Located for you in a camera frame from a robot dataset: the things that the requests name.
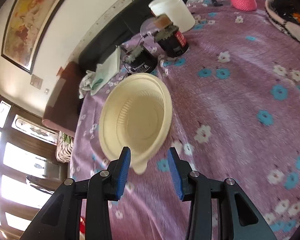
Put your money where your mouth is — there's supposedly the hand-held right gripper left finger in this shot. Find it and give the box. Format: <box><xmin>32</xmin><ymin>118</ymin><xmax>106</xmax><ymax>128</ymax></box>
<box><xmin>19</xmin><ymin>146</ymin><xmax>132</xmax><ymax>240</ymax></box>

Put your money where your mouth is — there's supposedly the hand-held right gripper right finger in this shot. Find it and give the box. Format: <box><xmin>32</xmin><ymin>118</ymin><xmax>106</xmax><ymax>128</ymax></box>
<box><xmin>167</xmin><ymin>147</ymin><xmax>278</xmax><ymax>240</ymax></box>

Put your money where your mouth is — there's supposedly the cream plastic bowl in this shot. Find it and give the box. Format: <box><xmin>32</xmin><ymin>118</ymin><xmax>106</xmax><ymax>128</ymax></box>
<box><xmin>98</xmin><ymin>73</ymin><xmax>173</xmax><ymax>175</ymax></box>

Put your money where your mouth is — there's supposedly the brown patterned blanket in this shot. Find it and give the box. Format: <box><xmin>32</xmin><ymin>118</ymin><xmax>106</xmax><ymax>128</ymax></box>
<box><xmin>55</xmin><ymin>131</ymin><xmax>74</xmax><ymax>164</ymax></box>

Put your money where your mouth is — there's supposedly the brown armchair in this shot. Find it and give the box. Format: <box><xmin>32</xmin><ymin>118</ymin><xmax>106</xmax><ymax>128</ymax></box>
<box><xmin>42</xmin><ymin>61</ymin><xmax>87</xmax><ymax>138</ymax></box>

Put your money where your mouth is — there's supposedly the white crumpled cloth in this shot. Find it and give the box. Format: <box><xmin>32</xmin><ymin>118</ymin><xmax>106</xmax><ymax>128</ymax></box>
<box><xmin>78</xmin><ymin>70</ymin><xmax>98</xmax><ymax>99</ymax></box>

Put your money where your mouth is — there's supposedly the wooden door with glass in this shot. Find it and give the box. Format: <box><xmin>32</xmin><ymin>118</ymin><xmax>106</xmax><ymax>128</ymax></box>
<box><xmin>0</xmin><ymin>94</ymin><xmax>70</xmax><ymax>238</ymax></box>

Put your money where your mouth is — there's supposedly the purple floral tablecloth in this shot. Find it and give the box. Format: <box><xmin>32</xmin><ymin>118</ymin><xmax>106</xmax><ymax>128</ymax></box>
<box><xmin>69</xmin><ymin>0</ymin><xmax>300</xmax><ymax>240</ymax></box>

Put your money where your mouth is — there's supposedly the black battery box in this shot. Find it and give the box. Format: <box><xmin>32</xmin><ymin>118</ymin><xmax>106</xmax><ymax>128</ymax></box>
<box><xmin>124</xmin><ymin>45</ymin><xmax>157</xmax><ymax>74</ymax></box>

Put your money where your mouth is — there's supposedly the black jar with label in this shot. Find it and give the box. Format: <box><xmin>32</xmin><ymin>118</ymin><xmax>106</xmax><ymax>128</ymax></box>
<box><xmin>154</xmin><ymin>15</ymin><xmax>190</xmax><ymax>58</ymax></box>

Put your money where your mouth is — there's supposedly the black sofa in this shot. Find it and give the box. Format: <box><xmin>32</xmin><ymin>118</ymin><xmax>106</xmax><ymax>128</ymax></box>
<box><xmin>77</xmin><ymin>0</ymin><xmax>200</xmax><ymax>70</ymax></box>

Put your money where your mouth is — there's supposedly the clear plastic lid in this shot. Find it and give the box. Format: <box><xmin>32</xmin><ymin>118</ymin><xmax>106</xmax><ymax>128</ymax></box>
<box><xmin>140</xmin><ymin>17</ymin><xmax>160</xmax><ymax>43</ymax></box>

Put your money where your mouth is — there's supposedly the white plastic container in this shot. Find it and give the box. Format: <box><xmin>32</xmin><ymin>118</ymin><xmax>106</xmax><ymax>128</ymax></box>
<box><xmin>148</xmin><ymin>0</ymin><xmax>196</xmax><ymax>33</ymax></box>

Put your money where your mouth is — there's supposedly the black white patterned bowl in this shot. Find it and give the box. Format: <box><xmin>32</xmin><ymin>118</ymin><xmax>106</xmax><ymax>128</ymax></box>
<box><xmin>264</xmin><ymin>0</ymin><xmax>300</xmax><ymax>43</ymax></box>

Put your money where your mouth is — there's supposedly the wall plaque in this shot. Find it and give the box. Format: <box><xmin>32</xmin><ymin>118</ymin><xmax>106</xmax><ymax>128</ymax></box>
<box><xmin>30</xmin><ymin>74</ymin><xmax>43</xmax><ymax>89</ymax></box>

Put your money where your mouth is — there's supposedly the framed wall painting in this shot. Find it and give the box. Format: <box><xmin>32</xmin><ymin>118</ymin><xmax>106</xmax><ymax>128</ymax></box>
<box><xmin>1</xmin><ymin>0</ymin><xmax>82</xmax><ymax>75</ymax></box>

